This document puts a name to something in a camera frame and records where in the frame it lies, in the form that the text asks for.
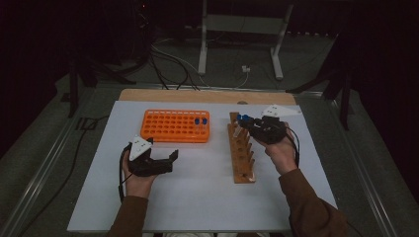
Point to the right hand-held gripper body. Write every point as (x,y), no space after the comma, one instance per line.
(270,130)

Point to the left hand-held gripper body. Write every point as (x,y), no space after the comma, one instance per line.
(148,166)

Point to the orange plastic tube rack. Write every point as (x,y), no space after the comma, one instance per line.
(164,126)

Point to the blue capped glass test tube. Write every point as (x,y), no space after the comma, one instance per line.
(239,117)
(245,117)
(204,121)
(197,121)
(237,131)

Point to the metal floor rail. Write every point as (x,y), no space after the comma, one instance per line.
(49,161)
(359,164)

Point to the wooden test tube rack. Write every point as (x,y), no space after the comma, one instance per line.
(242,158)

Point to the person's right hand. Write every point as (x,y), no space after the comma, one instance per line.
(283,154)

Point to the white plug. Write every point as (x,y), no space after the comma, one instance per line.
(245,69)

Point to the black tripod stand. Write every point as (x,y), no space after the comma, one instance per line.
(73,92)
(345,108)

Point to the person's left hand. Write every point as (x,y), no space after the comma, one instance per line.
(138,186)

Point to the grey metal stand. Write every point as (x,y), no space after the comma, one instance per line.
(240,24)

